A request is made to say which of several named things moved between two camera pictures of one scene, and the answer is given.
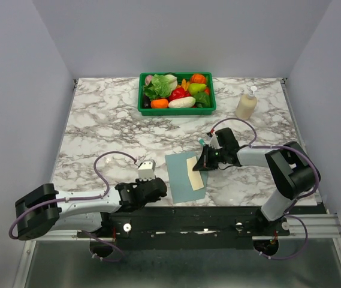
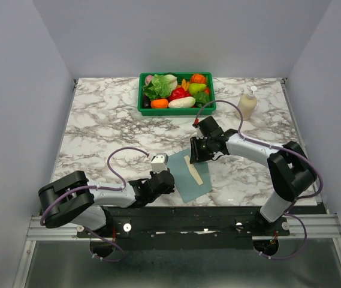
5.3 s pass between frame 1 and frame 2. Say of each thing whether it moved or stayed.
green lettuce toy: stayed
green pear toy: stayed
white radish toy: stayed
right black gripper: moved
